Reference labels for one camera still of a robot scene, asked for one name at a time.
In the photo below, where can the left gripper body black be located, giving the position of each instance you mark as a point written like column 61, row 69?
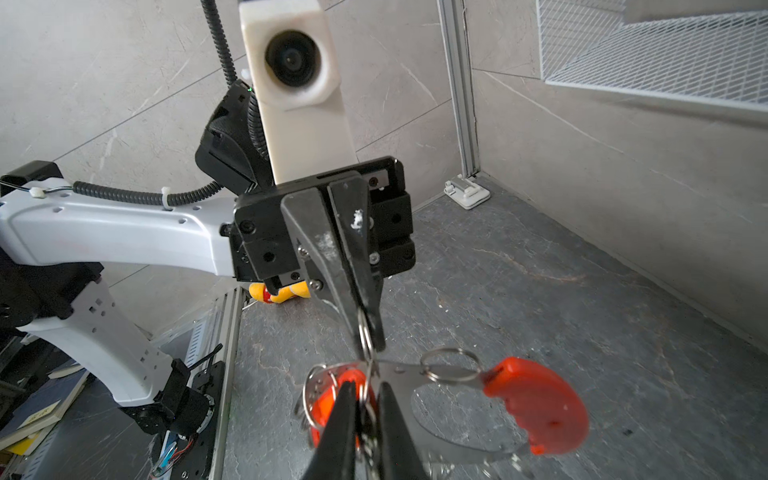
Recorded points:
column 260, row 242

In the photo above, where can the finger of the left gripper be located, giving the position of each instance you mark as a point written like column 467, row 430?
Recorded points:
column 315, row 241
column 350, row 202

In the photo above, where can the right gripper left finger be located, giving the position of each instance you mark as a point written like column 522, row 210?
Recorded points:
column 335, row 457

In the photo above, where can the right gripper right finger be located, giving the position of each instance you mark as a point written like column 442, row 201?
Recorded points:
column 398, row 458

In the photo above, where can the grey key organizer red handle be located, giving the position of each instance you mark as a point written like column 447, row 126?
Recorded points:
column 462, row 416

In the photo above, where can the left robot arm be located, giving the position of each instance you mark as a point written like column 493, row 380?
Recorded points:
column 57, row 237

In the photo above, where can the yellow plush toy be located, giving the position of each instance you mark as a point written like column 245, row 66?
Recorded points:
column 258, row 292

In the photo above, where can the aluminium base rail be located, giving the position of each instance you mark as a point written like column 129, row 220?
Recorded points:
column 215, row 352

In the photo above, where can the white corner bracket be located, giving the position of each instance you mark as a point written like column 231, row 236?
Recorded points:
column 466, row 192

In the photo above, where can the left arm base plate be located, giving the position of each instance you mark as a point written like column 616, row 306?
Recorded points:
column 188, row 452

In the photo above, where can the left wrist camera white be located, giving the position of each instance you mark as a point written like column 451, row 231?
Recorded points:
column 297, row 82

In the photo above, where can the white wire mesh basket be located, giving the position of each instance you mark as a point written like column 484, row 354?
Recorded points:
column 716, row 59

